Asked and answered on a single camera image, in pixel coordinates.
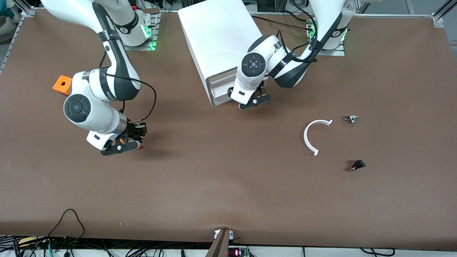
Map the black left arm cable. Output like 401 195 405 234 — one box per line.
275 0 320 64

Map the device with red display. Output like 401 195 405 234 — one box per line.
227 246 250 257

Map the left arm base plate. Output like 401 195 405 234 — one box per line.
308 16 346 56

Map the tangled cable bundle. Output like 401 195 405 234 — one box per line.
0 236 215 257

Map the black cable on table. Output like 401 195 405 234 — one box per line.
251 14 315 32

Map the brown camera mount post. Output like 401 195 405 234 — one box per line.
205 228 232 257

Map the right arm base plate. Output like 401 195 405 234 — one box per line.
123 12 161 51

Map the black cable below table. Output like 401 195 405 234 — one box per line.
360 247 395 257

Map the white curved plastic arc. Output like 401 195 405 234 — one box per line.
303 119 333 156

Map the black looped cable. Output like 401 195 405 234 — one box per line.
46 209 86 247

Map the orange button enclosure box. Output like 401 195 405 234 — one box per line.
52 75 74 95

